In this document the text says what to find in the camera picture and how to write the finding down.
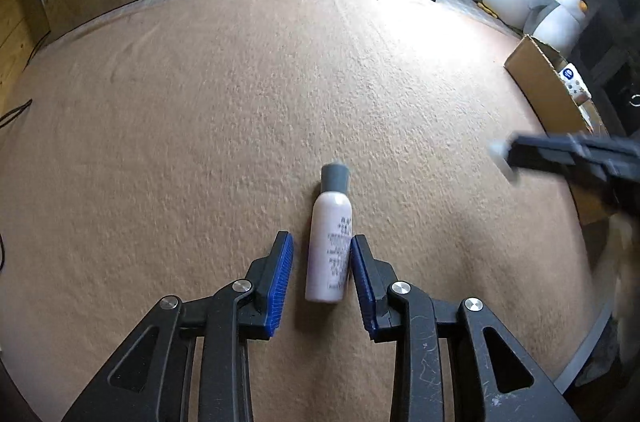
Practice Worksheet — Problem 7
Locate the small pink grey-capped bottle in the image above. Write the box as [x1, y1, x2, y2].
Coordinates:
[305, 162, 352, 304]

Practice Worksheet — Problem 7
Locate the small white cap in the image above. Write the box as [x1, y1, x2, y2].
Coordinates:
[488, 141, 518, 184]

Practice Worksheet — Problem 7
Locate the white dotted tissue pack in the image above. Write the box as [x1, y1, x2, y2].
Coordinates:
[558, 63, 591, 106]

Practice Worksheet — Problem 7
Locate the brown cardboard box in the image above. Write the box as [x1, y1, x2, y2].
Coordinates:
[503, 33, 618, 227]

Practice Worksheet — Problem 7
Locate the small white penguin plush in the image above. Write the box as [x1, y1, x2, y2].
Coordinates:
[523, 0, 588, 57]

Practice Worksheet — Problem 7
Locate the wooden slat headboard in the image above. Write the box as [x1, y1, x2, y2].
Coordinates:
[0, 0, 50, 113]

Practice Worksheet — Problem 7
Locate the black cable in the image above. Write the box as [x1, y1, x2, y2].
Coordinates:
[0, 97, 35, 273]

